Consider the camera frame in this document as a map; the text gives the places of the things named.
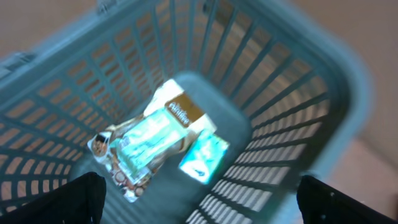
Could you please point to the teal tissue pack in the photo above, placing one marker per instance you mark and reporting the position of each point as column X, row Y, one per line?
column 204, row 156

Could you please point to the grey plastic basket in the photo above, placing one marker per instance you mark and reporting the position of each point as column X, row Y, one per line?
column 285, row 94

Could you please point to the teal wipes packet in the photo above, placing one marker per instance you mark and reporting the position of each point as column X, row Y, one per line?
column 152, row 136

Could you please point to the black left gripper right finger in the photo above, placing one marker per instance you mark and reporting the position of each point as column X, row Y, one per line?
column 321, row 204

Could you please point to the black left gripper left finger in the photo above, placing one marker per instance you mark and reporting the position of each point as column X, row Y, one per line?
column 79, row 201

